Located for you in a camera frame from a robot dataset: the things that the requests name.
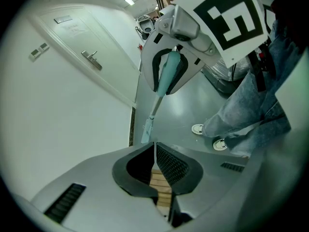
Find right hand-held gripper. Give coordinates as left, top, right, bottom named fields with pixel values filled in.
left=154, top=0, right=275, bottom=96

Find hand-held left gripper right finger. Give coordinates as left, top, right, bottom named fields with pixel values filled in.
left=156, top=143, right=249, bottom=227

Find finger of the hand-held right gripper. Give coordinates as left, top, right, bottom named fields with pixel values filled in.
left=141, top=31, right=180, bottom=93

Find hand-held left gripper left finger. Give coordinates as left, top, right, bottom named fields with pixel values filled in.
left=31, top=142, right=173, bottom=232

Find teal mop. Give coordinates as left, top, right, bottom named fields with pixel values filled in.
left=140, top=51, right=182, bottom=144

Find silver wrapped bundle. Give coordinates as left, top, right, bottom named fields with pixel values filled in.
left=202, top=56, right=252, bottom=82

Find person's white shoe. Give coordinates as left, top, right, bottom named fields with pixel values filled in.
left=212, top=138, right=228, bottom=151
left=191, top=124, right=205, bottom=135

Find white machine with grey opening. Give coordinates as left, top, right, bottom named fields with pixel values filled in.
left=135, top=14, right=156, bottom=41

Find white door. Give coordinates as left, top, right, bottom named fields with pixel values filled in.
left=26, top=3, right=141, bottom=108

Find person's blue jeans legs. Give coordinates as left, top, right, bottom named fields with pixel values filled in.
left=202, top=20, right=304, bottom=158

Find paper sign on door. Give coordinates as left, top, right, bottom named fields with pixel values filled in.
left=61, top=24, right=87, bottom=37

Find silver door nameplate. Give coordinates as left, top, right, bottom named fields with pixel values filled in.
left=53, top=15, right=73, bottom=24

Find silver door handle lock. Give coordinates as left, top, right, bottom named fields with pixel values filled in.
left=81, top=50, right=103, bottom=71

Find black strap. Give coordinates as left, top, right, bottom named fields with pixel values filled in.
left=248, top=49, right=276, bottom=92

